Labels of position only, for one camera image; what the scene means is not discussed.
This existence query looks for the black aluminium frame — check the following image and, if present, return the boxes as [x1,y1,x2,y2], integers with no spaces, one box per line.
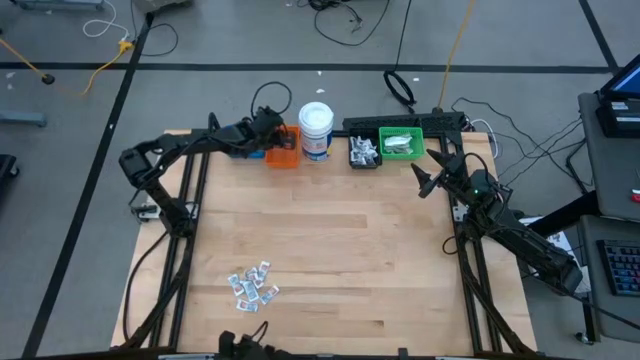
[117,110,539,357]

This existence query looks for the white wipes canister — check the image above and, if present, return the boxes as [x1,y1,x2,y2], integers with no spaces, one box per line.
[298,101,335,163]

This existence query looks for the grey bench foot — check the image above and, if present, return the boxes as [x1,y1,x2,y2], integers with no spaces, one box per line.
[9,0,107,12]

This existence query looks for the white floor cable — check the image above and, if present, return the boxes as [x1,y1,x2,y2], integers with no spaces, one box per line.
[82,0,131,44]

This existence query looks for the black coiled cable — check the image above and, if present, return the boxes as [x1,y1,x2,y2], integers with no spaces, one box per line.
[382,0,418,115]

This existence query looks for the grey side desk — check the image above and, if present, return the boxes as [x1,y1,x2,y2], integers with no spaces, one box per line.
[577,214,640,346]

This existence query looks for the black floor cable tangle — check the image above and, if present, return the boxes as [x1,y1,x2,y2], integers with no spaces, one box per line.
[297,0,394,48]

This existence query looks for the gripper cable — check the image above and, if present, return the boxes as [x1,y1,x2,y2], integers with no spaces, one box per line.
[249,81,294,119]
[462,152,494,177]

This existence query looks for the black keyboard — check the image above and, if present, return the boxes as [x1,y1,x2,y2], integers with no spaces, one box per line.
[595,238,640,298]

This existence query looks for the green plastic basket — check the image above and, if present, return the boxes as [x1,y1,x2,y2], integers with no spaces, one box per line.
[378,126,426,162]

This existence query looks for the yellow hanging cord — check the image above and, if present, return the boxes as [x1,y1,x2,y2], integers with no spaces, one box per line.
[437,0,476,110]

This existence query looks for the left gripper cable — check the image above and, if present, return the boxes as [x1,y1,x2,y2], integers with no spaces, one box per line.
[249,81,294,119]

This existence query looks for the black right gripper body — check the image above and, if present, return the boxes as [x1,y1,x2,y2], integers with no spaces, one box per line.
[436,152,477,200]

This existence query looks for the black cable bundle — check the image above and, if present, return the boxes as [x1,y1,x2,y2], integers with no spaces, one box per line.
[449,97,594,194]

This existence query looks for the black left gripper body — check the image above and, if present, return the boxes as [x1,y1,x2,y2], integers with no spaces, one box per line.
[241,105,287,152]

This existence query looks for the yellow extension cable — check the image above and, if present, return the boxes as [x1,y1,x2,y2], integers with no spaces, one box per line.
[0,35,135,97]

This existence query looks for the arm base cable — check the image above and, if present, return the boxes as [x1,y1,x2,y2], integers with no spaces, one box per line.
[442,234,464,257]
[121,229,171,346]

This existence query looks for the silver metal plate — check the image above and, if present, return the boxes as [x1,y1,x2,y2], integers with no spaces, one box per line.
[157,352,216,360]

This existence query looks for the black device with cable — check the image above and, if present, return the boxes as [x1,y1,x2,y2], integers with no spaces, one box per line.
[218,321,301,360]

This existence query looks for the grey table foot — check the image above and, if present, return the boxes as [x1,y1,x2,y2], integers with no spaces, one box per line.
[0,110,49,128]

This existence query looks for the black floor cable loop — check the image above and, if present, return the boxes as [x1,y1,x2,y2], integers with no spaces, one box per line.
[130,0,180,58]

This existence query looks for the left arm base cable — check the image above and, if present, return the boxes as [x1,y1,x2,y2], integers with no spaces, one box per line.
[121,229,171,346]

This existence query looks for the black plastic basket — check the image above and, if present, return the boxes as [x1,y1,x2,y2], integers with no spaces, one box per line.
[348,127,384,170]

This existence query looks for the orange plastic basket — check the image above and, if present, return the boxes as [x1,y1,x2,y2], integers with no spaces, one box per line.
[265,125,302,169]

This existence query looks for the black chair base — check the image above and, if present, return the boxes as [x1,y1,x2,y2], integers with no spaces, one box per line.
[0,153,21,185]

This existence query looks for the blue plastic basket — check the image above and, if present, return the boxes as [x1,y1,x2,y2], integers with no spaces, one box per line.
[222,124,269,160]

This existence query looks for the black laptop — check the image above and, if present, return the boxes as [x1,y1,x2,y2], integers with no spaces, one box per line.
[599,53,640,101]

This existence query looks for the black support beam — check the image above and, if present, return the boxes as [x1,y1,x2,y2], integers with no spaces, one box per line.
[527,192,601,239]

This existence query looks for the black equipment box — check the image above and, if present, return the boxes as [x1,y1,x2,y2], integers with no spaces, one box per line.
[594,97,640,140]

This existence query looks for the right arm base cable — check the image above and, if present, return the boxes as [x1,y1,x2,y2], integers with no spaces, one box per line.
[442,234,464,257]

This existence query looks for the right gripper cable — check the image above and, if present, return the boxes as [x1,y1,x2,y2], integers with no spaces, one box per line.
[462,152,494,177]

